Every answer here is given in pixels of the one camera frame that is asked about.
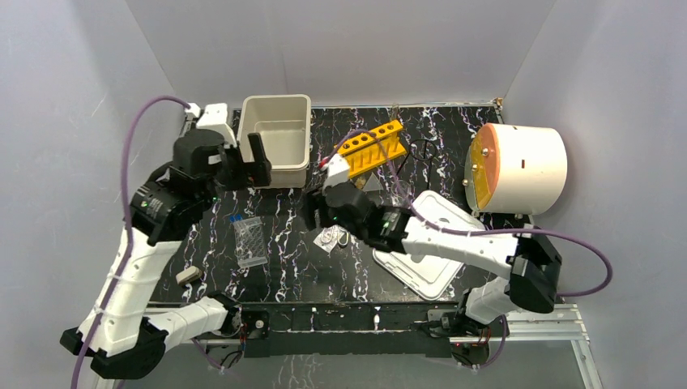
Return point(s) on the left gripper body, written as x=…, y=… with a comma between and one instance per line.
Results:
x=236, y=165

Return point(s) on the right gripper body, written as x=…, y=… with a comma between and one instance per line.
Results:
x=315, y=201

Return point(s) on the clear plastic funnel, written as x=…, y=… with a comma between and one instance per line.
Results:
x=373, y=184

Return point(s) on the clear glass beaker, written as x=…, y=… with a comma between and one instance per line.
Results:
x=401, y=194

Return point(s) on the black wire ring stand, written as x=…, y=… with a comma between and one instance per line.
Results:
x=423, y=150

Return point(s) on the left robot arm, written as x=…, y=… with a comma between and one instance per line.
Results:
x=122, y=342

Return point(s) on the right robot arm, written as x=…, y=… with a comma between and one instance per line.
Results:
x=526, y=266

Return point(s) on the white plastic packet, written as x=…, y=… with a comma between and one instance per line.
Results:
x=317, y=242

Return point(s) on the metal crucible tongs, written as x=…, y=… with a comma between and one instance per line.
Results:
x=334, y=235

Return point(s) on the clear acrylic tube rack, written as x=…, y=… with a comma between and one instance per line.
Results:
x=251, y=249

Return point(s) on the white plastic bin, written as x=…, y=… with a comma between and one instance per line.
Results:
x=283, y=122

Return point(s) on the yellow test tube rack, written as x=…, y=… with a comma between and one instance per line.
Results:
x=367, y=151

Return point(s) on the white cylindrical centrifuge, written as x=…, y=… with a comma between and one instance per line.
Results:
x=515, y=169

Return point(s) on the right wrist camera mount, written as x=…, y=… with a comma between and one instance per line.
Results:
x=337, y=171

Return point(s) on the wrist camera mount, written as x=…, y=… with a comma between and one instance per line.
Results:
x=337, y=171
x=212, y=117

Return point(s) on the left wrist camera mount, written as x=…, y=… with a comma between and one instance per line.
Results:
x=212, y=117

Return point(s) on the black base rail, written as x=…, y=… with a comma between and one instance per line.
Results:
x=434, y=330

